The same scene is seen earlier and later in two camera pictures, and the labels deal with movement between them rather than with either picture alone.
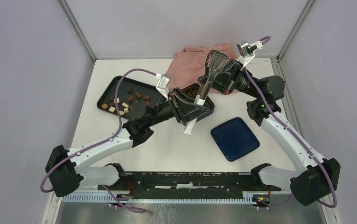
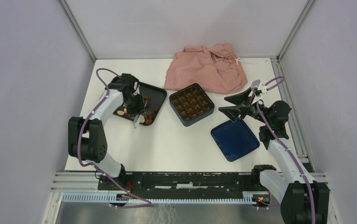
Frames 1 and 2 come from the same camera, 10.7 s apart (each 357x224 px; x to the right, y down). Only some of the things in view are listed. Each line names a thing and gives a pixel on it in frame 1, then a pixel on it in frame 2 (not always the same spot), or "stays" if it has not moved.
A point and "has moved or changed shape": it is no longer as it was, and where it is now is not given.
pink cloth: [187, 67] stays
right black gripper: [226, 81] -> [233, 112]
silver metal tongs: [216, 59] has moved or changed shape
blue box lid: [235, 138] stays
